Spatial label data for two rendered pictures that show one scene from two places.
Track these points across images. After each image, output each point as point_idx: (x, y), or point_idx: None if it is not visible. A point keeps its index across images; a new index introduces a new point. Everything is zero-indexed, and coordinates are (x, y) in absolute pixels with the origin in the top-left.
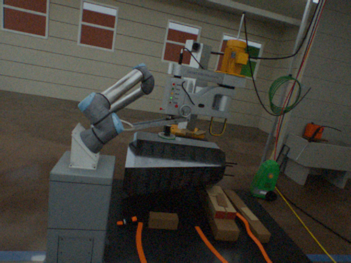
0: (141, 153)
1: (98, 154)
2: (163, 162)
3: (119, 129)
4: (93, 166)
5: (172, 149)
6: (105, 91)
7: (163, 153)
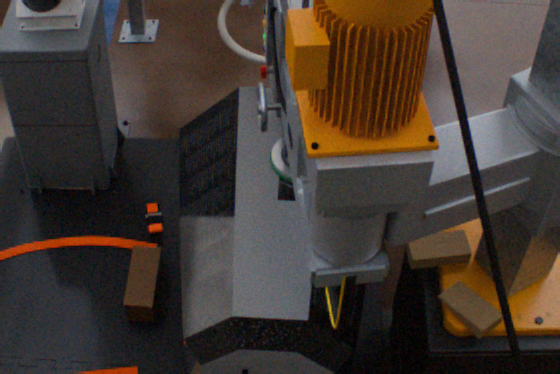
0: (208, 119)
1: (37, 15)
2: (189, 180)
3: None
4: (23, 25)
5: (219, 179)
6: None
7: (209, 163)
